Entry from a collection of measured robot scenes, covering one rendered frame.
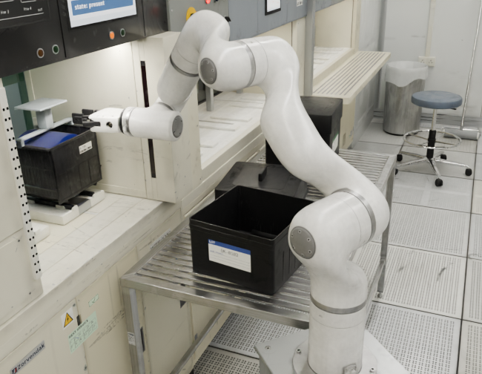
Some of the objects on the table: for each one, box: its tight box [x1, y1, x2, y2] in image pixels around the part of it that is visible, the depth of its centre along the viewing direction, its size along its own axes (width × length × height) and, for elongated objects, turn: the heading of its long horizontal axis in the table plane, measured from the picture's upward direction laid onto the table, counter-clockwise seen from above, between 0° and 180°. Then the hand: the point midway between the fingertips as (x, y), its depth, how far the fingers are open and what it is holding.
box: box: [265, 96, 343, 165], centre depth 239 cm, size 29×29×25 cm
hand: (83, 116), depth 162 cm, fingers open, 4 cm apart
